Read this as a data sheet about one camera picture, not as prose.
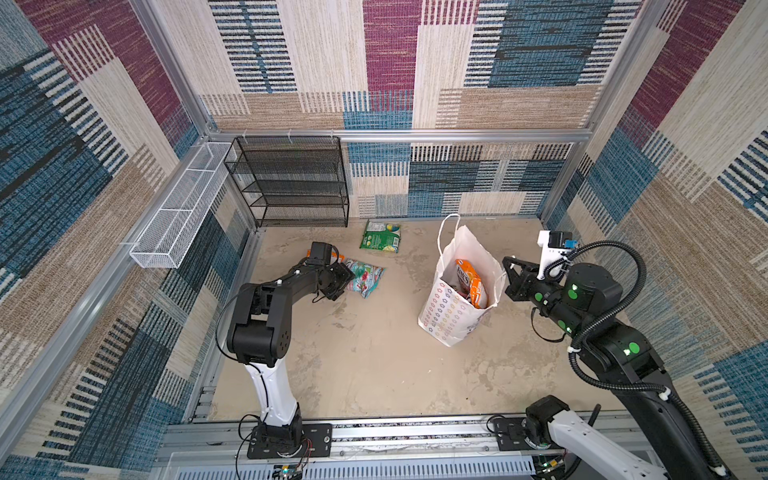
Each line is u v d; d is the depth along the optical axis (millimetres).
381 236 1116
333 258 866
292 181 1112
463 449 729
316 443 733
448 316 775
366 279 996
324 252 826
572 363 454
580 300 449
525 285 548
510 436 729
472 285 774
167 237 923
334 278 873
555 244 525
